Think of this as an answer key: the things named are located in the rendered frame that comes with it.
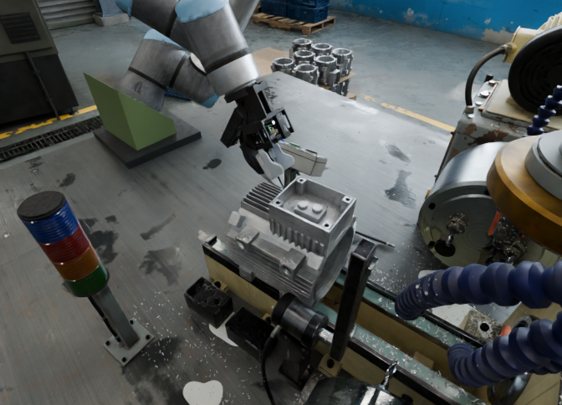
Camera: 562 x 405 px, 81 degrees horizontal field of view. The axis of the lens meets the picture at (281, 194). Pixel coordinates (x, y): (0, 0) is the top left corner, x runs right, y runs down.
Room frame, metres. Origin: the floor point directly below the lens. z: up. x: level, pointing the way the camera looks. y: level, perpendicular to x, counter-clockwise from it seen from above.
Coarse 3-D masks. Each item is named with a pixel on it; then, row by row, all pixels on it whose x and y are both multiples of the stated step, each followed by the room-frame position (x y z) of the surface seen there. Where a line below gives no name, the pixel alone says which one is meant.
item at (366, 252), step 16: (368, 240) 0.25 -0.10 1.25; (352, 256) 0.23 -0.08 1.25; (368, 256) 0.23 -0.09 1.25; (352, 272) 0.23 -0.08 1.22; (368, 272) 0.22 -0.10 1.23; (352, 288) 0.22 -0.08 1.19; (352, 304) 0.22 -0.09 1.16; (336, 320) 0.23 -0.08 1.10; (352, 320) 0.23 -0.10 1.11; (336, 336) 0.23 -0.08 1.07; (352, 336) 0.22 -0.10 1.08; (336, 352) 0.22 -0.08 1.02
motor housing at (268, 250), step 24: (264, 192) 0.50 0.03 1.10; (264, 216) 0.45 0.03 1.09; (264, 240) 0.41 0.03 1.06; (288, 240) 0.40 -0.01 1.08; (336, 240) 0.39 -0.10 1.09; (240, 264) 0.42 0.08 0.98; (264, 264) 0.38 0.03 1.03; (336, 264) 0.44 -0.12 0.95; (288, 288) 0.35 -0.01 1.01; (312, 288) 0.33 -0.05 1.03
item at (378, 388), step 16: (320, 384) 0.16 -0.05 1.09; (336, 384) 0.15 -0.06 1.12; (352, 384) 0.14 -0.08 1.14; (368, 384) 0.14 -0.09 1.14; (384, 384) 0.16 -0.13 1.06; (320, 400) 0.13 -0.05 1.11; (336, 400) 0.13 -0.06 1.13; (352, 400) 0.12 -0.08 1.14; (368, 400) 0.12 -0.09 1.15; (384, 400) 0.12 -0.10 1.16; (400, 400) 0.12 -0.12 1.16
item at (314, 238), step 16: (288, 192) 0.47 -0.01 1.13; (304, 192) 0.49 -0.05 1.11; (320, 192) 0.47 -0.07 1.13; (336, 192) 0.46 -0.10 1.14; (272, 208) 0.42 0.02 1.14; (288, 208) 0.44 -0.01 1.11; (304, 208) 0.43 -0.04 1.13; (320, 208) 0.42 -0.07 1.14; (336, 208) 0.44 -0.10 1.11; (352, 208) 0.43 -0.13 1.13; (272, 224) 0.42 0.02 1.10; (288, 224) 0.40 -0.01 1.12; (304, 224) 0.38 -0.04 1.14; (320, 224) 0.40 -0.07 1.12; (336, 224) 0.38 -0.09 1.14; (304, 240) 0.38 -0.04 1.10; (320, 240) 0.36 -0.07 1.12
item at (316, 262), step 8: (272, 184) 0.55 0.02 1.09; (232, 216) 0.45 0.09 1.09; (240, 216) 0.45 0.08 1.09; (352, 216) 0.45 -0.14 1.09; (232, 224) 0.44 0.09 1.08; (240, 224) 0.45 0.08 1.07; (352, 224) 0.44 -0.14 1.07; (312, 256) 0.35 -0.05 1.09; (320, 256) 0.35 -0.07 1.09; (312, 264) 0.34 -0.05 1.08; (320, 264) 0.34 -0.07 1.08; (344, 264) 0.44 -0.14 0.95; (312, 304) 0.34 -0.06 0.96
